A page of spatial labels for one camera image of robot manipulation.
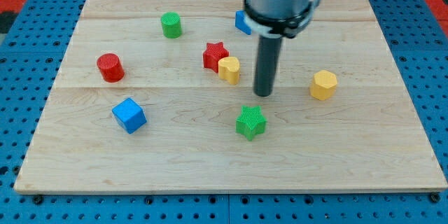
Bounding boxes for blue block behind arm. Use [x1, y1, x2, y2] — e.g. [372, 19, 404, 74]
[234, 10, 251, 35]

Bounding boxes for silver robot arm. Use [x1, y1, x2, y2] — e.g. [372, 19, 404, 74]
[243, 0, 320, 39]

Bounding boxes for yellow heart block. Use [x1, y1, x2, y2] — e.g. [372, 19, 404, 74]
[218, 57, 240, 85]

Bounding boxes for yellow hexagon block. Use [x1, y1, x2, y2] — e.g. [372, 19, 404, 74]
[309, 70, 337, 101]

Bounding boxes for green star block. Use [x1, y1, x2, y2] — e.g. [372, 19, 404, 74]
[235, 105, 267, 141]

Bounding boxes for red star block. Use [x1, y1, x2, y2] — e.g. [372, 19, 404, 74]
[202, 42, 230, 73]

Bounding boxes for wooden board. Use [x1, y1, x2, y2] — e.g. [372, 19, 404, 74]
[14, 0, 447, 195]

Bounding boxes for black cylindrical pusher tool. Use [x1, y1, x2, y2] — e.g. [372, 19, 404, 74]
[253, 36, 283, 97]

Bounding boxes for green cylinder block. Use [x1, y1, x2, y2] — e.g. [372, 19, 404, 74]
[160, 12, 183, 39]

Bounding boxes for blue cube block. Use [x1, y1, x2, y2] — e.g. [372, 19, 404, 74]
[111, 98, 147, 134]

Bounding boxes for red cylinder block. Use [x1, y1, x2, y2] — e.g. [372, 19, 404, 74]
[97, 53, 125, 83]

